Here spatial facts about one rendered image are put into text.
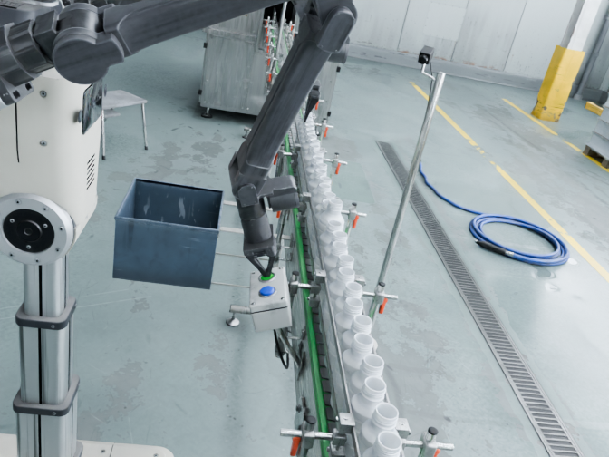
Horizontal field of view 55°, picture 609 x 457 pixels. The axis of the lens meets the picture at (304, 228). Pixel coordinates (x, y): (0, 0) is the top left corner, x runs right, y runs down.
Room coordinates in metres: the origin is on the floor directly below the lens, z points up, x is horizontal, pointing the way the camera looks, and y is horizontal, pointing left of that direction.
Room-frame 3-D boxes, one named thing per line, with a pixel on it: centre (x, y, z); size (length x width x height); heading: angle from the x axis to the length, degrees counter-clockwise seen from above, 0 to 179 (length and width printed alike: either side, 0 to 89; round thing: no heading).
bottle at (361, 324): (0.93, -0.15, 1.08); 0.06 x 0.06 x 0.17
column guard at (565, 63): (9.51, -3.40, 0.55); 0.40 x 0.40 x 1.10; 9
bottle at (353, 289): (1.05, -0.13, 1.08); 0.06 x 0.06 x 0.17
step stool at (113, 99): (4.47, 1.79, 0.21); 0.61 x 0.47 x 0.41; 62
